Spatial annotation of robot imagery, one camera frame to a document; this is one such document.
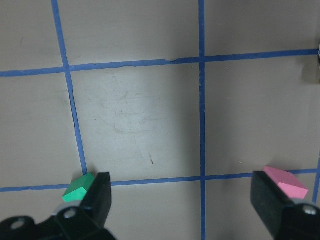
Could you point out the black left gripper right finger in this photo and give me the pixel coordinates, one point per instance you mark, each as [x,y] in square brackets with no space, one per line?
[285,218]

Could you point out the pink cube near arm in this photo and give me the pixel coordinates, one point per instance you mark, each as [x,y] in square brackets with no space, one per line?
[287,182]

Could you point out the green cube centre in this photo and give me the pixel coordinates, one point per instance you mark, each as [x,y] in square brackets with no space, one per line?
[78,188]

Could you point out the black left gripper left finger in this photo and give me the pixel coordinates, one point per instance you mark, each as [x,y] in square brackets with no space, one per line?
[77,220]

